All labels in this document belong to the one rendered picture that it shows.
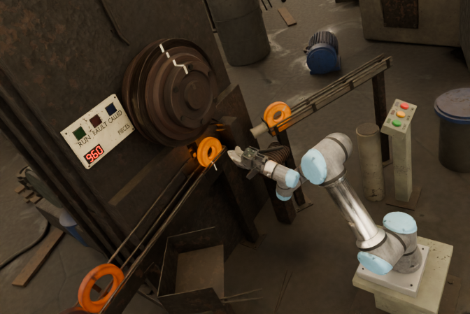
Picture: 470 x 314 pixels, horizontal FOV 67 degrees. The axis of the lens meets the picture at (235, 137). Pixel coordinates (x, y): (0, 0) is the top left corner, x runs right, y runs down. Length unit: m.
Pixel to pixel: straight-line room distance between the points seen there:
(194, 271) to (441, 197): 1.51
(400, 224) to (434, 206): 0.84
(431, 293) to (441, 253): 0.19
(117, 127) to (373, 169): 1.40
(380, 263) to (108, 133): 1.14
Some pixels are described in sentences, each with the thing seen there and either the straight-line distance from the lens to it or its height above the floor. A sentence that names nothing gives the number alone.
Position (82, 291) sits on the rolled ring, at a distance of 1.54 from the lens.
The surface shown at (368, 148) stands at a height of 0.43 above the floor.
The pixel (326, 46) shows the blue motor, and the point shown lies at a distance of 3.57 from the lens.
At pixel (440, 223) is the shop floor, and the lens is 2.27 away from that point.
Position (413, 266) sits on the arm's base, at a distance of 1.67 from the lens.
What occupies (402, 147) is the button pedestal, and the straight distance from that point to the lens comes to 2.06.
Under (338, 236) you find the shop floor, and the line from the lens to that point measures 2.21.
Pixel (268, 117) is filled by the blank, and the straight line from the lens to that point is 1.92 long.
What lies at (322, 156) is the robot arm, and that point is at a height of 0.92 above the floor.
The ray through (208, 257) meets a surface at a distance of 1.53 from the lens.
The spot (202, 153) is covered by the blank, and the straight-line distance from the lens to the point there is 1.75.
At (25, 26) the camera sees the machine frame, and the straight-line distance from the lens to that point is 1.40.
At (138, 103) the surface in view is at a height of 1.21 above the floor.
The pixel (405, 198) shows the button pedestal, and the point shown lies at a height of 0.04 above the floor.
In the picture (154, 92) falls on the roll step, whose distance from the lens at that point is 1.44.
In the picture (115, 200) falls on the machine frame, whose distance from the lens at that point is 1.60.
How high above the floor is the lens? 1.76
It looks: 34 degrees down
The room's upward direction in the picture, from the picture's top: 21 degrees counter-clockwise
